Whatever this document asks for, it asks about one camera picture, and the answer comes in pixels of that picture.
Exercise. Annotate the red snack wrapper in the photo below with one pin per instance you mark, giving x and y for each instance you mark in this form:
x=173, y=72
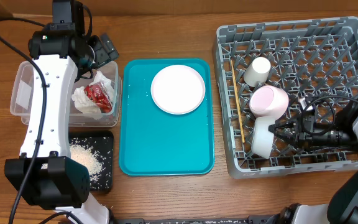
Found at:
x=98, y=95

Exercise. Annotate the wooden chopstick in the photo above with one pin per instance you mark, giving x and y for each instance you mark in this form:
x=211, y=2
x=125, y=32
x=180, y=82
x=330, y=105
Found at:
x=237, y=101

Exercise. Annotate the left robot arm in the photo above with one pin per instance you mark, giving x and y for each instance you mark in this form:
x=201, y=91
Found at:
x=44, y=174

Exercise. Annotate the clear plastic waste bin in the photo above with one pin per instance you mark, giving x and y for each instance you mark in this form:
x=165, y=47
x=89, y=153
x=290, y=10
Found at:
x=21, y=99

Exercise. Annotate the teal plastic serving tray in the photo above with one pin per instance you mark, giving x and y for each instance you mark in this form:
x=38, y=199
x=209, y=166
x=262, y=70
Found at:
x=154, y=142

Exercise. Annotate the white napkin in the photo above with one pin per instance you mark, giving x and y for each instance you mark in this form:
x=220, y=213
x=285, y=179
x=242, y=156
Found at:
x=83, y=104

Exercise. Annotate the large pink plate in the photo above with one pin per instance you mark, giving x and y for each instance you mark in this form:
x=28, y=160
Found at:
x=178, y=89

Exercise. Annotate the black plastic tray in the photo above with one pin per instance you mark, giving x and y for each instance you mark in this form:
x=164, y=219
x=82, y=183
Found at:
x=104, y=146

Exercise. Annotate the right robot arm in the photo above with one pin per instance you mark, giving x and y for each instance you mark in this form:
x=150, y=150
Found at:
x=343, y=207

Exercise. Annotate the brown cardboard backdrop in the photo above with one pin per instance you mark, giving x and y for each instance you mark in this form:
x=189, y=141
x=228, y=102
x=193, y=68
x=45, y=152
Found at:
x=179, y=7

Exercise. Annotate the grey plastic dish rack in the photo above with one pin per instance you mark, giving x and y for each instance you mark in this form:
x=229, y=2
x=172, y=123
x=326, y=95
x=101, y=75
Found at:
x=308, y=58

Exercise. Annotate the small pink bowl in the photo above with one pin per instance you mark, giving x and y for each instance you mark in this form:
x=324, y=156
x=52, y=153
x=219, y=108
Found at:
x=269, y=101

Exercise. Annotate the rice and food scraps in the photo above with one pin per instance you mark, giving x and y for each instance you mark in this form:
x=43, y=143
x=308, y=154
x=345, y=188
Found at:
x=87, y=158

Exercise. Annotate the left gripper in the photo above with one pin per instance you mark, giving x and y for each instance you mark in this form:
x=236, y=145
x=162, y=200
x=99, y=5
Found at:
x=103, y=55

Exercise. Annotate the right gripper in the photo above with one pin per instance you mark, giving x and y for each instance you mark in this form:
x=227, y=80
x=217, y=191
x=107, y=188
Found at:
x=304, y=138

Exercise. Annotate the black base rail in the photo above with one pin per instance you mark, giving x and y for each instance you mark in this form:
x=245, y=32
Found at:
x=253, y=219

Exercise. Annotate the cream paper cup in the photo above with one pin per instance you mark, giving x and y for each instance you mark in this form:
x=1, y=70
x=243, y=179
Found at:
x=257, y=71

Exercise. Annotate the grey round bowl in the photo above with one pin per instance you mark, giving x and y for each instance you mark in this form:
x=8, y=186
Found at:
x=262, y=143

